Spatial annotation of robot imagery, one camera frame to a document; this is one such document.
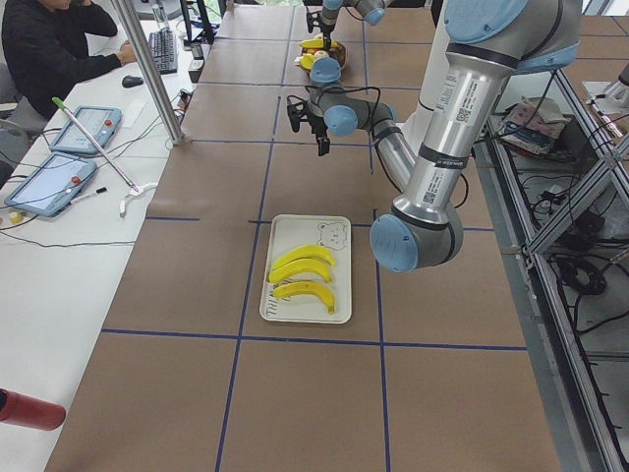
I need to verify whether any yellow banana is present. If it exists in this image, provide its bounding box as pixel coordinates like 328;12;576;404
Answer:
271;245;336;268
267;259;332;283
271;281;336;315
300;34;340;50

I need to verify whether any red bottle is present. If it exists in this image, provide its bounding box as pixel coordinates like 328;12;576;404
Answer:
1;388;66;431

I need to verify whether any black keyboard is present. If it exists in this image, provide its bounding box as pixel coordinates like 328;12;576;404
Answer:
148;29;178;75

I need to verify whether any black computer mouse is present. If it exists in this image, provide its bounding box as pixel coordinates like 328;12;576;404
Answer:
121;75;143;89

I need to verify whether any pink grabber stick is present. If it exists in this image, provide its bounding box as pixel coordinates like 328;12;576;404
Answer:
52;96;158;218

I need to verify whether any seated person black sweater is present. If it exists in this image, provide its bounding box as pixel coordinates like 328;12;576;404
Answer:
1;0;136;119

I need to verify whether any aluminium frame post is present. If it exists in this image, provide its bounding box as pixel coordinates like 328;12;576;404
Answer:
112;0;184;146

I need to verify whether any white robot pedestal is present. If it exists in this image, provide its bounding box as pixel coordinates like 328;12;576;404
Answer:
392;29;443;144

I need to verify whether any yellow lemon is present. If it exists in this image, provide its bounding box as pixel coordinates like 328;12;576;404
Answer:
299;54;316;73

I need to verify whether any white rectangular bear plate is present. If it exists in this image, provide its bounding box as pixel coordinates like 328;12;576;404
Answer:
259;214;352;325

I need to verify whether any blue teach pendant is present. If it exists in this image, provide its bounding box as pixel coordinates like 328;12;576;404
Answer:
4;151;97;217
49;106;122;156

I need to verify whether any black camera cable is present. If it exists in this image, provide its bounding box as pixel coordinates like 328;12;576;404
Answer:
287;84;471;207

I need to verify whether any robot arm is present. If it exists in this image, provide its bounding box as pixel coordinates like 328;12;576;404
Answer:
318;0;391;34
309;1;582;272

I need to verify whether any near blue teach pendant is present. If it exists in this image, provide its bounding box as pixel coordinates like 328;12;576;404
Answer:
4;151;97;217

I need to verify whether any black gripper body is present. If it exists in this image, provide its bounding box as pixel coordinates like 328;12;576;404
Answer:
309;115;327;138

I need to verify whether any far blue teach pendant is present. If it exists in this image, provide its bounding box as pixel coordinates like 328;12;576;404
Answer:
49;106;122;156

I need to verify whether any brown wicker basket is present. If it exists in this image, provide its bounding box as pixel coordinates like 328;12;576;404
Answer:
294;42;347;70

